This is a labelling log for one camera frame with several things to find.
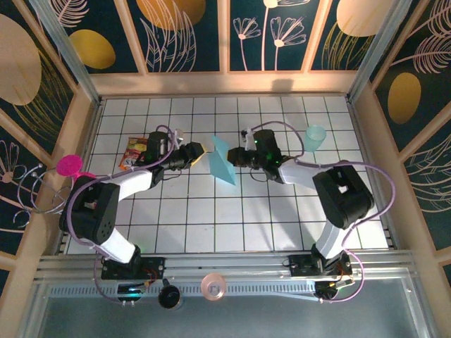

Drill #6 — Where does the light blue cloth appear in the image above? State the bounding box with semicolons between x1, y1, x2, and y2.
206;135;236;187

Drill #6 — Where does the red yellow snack packet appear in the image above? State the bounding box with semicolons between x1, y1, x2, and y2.
121;136;151;170

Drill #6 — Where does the translucent teal plastic cup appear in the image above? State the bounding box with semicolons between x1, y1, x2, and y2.
302;125;327;153

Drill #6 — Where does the magenta pink goblet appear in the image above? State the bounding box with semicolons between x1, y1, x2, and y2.
57;154;97;180

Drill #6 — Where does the translucent pink cup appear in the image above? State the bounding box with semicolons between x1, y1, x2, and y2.
200;273;227;302

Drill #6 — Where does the perforated metal strip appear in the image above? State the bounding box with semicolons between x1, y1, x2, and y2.
47;284;318;299

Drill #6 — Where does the black controller board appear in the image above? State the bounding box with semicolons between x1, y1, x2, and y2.
314;277;355;300
117;281;151;304

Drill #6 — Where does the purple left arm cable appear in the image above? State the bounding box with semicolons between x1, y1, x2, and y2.
65;123;179;306

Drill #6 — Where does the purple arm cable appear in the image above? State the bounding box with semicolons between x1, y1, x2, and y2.
65;123;179;306
246;120;395;304

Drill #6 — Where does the aluminium frame rail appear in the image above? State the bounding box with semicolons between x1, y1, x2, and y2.
33;249;420;282

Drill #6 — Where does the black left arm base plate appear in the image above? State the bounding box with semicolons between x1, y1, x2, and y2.
101;255;166;281

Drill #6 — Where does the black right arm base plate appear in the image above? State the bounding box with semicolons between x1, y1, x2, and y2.
288;253;353;279

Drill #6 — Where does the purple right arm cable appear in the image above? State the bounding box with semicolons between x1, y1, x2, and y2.
246;120;395;304

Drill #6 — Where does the aluminium corner post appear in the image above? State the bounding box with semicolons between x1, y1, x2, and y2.
346;0;416;103
27;0;103;106

